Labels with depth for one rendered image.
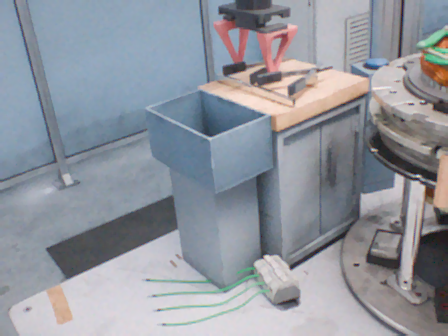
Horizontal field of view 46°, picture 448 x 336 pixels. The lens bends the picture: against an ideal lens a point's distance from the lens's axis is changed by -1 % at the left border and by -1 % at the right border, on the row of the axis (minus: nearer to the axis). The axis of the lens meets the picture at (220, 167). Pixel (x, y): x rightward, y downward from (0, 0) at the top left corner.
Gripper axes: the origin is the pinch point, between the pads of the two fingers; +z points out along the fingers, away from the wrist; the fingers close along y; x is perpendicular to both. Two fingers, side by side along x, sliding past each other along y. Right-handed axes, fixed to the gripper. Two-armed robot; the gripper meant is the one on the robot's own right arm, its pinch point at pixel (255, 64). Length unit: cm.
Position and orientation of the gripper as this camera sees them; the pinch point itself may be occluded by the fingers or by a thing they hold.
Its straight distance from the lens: 87.2
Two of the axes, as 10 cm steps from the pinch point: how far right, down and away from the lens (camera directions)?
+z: 0.5, 8.8, 4.7
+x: 7.8, -3.3, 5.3
